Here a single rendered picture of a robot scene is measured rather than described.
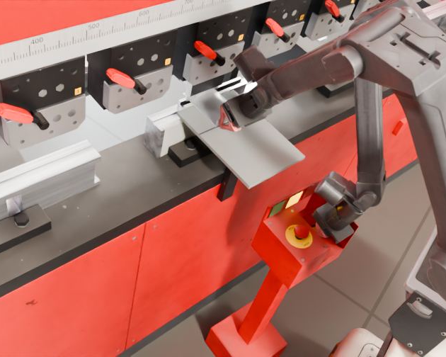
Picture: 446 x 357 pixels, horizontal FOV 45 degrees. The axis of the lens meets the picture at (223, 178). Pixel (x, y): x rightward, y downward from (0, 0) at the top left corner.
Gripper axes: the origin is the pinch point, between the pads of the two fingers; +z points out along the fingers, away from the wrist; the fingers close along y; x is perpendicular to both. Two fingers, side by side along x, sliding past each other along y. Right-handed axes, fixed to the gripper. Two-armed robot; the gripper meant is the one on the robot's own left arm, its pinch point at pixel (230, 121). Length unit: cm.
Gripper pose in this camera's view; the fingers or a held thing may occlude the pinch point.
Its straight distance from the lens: 126.4
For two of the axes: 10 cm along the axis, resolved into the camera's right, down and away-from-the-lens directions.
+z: -4.6, 2.7, 8.5
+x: 4.6, 8.9, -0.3
